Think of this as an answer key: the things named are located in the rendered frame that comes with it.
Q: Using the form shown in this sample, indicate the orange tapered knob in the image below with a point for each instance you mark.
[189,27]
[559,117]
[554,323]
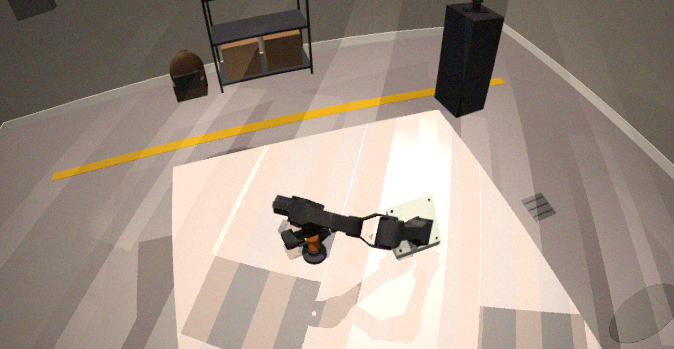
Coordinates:
[313,243]

